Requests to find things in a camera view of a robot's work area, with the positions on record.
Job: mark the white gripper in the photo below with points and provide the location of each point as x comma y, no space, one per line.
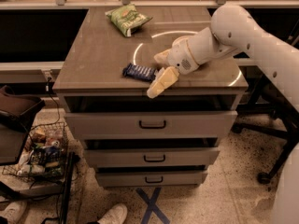
179,59

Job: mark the blue rxbar blueberry wrapper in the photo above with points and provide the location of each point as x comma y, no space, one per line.
139,72

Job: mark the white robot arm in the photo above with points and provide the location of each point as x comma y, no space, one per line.
231,29

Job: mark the green jalapeno chip bag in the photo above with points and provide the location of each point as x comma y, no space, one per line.
127,19

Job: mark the grey drawer cabinet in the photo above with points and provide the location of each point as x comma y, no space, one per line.
91,80

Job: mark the top grey drawer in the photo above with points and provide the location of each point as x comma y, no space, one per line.
150,125

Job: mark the grey drawer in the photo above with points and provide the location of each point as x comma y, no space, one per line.
140,179
151,157
150,125

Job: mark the middle grey drawer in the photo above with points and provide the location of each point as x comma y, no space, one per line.
151,157

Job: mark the bottom grey drawer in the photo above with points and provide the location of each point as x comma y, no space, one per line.
140,179

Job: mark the blue tape cross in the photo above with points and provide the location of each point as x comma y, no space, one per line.
152,207

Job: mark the dark brown bin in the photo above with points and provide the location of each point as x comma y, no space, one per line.
17,114

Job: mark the white sneaker right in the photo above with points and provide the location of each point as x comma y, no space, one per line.
116,215

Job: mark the white sneaker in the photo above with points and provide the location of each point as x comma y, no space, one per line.
13,212
116,215

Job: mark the white sneaker left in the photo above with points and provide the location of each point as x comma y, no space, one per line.
13,212

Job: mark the wire basket with snacks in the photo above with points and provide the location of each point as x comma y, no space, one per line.
44,155

